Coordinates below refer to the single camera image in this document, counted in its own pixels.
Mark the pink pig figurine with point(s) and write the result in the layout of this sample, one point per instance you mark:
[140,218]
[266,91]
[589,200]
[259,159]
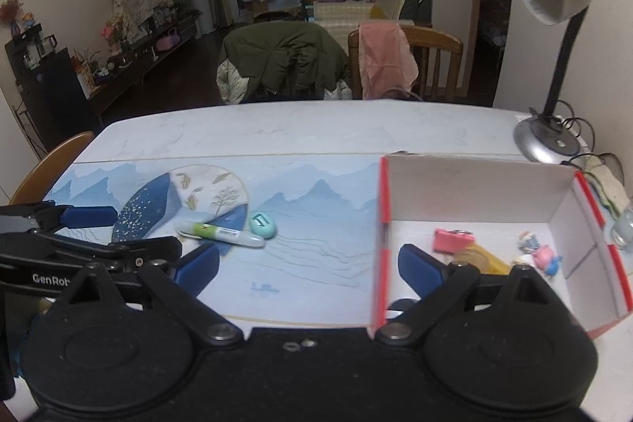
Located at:
[544,256]

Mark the green cloth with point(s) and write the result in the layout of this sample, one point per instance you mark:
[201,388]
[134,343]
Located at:
[611,189]

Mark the dried flowers in vase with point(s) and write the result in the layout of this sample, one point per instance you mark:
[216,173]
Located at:
[11,9]

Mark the white quilted cloth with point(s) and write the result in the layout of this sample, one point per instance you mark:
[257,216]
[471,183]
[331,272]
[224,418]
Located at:
[231,83]

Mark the slatted wooden chair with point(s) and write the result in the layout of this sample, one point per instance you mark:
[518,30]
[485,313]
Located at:
[440,49]

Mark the pink cloth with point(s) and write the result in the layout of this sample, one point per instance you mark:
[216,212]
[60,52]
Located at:
[385,56]

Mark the red cardboard box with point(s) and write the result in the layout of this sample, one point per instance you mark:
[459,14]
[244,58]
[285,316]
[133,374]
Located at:
[470,189]

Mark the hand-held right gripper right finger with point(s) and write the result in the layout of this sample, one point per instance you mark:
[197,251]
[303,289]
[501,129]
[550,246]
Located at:
[420,269]

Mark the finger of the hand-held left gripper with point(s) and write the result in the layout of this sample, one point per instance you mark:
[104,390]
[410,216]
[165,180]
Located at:
[148,250]
[89,217]

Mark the black cabinet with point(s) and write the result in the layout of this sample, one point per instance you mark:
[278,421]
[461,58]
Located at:
[54,105]

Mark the green white pen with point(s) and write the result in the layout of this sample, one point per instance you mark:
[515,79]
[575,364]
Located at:
[222,233]

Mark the pink flowers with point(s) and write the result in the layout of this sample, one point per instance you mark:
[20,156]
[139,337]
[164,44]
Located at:
[111,31]

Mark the pink flat pack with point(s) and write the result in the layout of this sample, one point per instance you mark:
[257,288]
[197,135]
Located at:
[450,241]

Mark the small teal case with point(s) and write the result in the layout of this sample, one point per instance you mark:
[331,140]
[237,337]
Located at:
[262,225]

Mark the small yellow box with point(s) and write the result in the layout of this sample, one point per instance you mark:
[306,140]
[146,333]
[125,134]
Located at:
[489,263]

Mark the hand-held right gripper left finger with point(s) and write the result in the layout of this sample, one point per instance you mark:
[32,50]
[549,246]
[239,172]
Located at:
[198,269]

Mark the olive green jacket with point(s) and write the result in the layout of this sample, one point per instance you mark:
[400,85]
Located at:
[282,51]

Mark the blue printed table mat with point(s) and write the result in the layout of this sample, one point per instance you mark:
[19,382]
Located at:
[306,254]

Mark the clear glass cup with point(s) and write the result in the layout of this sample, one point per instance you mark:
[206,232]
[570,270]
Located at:
[624,229]

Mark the black coffee machine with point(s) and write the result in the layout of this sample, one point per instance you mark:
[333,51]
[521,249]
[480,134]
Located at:
[29,46]

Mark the cream quilted sofa cover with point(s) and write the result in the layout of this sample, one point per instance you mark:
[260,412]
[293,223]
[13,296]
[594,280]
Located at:
[343,19]

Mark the round white table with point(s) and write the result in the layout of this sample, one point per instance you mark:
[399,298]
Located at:
[269,2]

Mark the pink bag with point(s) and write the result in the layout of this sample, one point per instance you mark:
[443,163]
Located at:
[167,40]

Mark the low dark TV cabinet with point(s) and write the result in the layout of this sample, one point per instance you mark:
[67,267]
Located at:
[143,66]

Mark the curved-back wooden chair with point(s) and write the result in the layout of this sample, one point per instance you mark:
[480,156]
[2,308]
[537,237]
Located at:
[44,170]

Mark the small blue white figurine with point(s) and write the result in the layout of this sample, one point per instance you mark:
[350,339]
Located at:
[528,243]

